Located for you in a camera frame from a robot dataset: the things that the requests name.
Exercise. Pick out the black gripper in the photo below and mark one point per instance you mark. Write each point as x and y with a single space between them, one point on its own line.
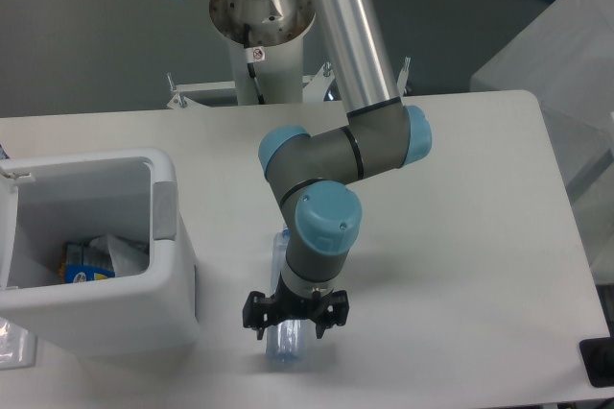
260 312

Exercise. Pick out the clear plastic water bottle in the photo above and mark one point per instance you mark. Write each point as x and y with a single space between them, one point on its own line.
286 342

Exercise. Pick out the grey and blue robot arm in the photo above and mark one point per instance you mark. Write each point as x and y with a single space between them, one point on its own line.
310 174

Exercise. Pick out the white plastic trash can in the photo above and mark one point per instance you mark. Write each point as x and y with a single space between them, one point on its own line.
49 201

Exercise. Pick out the blue snack packet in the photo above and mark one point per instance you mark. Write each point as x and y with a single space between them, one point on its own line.
79 263

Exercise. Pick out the clear plastic bag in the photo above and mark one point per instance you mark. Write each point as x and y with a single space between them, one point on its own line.
18 347

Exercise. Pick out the black device at table edge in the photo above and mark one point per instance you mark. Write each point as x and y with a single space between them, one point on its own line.
597 356

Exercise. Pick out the white side table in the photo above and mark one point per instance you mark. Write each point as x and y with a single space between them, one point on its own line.
565 59

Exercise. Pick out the white pedestal base frame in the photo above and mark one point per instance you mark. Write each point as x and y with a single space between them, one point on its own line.
320 87

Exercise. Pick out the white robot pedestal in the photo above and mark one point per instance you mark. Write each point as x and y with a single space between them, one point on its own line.
265 44

